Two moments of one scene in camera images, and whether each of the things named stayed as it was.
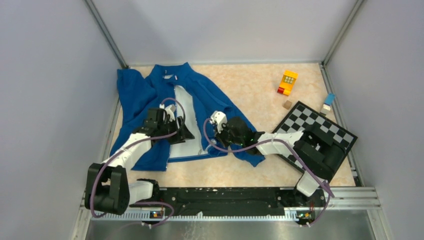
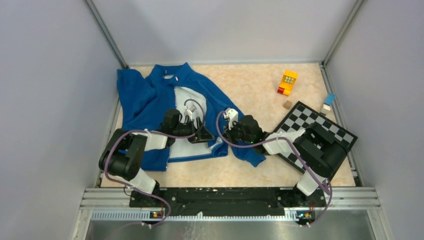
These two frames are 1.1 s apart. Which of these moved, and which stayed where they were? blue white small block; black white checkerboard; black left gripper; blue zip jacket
Moved: black left gripper
Stayed: black white checkerboard; blue zip jacket; blue white small block
